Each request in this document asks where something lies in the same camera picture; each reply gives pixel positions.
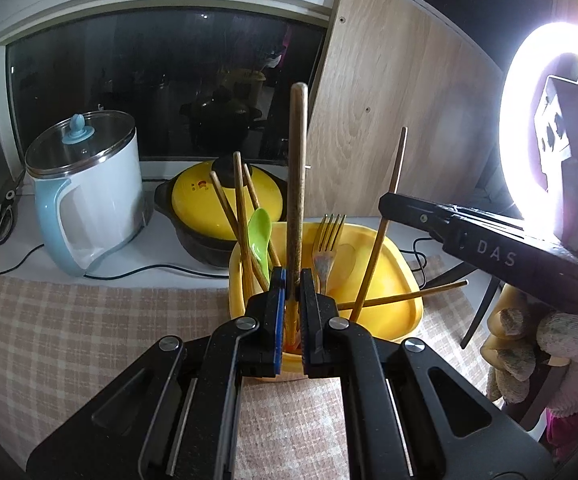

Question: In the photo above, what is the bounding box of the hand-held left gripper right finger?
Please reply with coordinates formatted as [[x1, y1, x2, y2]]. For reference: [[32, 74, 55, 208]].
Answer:
[[300, 268, 554, 480]]

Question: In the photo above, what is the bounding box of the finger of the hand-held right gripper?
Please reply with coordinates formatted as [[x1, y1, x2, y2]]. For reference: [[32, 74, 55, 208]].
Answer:
[[379, 192, 457, 251]]

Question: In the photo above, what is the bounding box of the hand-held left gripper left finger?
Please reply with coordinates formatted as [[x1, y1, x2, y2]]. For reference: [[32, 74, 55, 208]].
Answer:
[[26, 266, 288, 480]]

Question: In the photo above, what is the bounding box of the wooden chopstick red end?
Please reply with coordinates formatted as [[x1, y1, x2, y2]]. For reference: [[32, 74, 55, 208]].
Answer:
[[350, 126, 409, 323], [242, 163, 284, 267], [233, 151, 257, 296], [337, 279, 470, 311]]

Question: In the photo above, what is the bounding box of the clear plastic spoon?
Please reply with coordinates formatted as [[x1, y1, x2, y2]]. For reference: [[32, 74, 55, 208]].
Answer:
[[334, 242, 359, 283]]

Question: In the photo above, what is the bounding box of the yellow plastic bin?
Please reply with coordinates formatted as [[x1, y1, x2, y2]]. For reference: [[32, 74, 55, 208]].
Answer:
[[228, 221, 425, 383]]

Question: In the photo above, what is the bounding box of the metal fork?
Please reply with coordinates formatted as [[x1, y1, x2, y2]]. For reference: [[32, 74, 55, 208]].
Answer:
[[313, 213, 347, 295]]

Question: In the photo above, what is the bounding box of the green plastic spoon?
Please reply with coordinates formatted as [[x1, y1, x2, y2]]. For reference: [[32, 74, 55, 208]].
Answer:
[[246, 207, 282, 273]]

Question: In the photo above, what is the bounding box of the wooden chopsticks bundle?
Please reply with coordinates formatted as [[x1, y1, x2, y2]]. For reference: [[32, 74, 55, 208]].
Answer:
[[209, 170, 270, 288]]

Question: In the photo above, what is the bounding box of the person's right hand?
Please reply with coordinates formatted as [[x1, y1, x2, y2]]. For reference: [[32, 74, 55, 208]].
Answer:
[[486, 305, 578, 418]]

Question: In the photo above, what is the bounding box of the black tripod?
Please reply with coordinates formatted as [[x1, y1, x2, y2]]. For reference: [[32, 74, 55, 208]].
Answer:
[[426, 260, 500, 351]]

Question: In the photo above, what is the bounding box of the light oak wooden board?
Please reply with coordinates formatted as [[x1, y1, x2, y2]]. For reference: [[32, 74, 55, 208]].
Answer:
[[305, 0, 507, 218]]

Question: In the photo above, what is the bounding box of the black casserole yellow lid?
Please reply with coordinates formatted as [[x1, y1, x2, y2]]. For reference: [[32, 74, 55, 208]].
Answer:
[[154, 156, 289, 269]]

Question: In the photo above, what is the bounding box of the checked beige tablecloth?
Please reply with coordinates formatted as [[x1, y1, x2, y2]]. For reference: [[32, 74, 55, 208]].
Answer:
[[0, 252, 494, 480]]

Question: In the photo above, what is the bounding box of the white blue electric kettle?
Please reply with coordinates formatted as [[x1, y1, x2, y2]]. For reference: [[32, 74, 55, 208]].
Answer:
[[24, 111, 152, 278]]

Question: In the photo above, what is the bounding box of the black ring light cable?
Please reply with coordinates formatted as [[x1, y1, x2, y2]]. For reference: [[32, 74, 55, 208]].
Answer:
[[399, 237, 434, 286]]

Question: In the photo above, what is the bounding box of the white ring light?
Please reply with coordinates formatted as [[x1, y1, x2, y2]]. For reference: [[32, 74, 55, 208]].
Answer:
[[499, 22, 578, 246]]

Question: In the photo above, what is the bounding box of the black kettle cable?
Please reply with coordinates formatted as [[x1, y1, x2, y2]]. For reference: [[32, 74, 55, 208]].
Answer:
[[0, 242, 232, 293]]

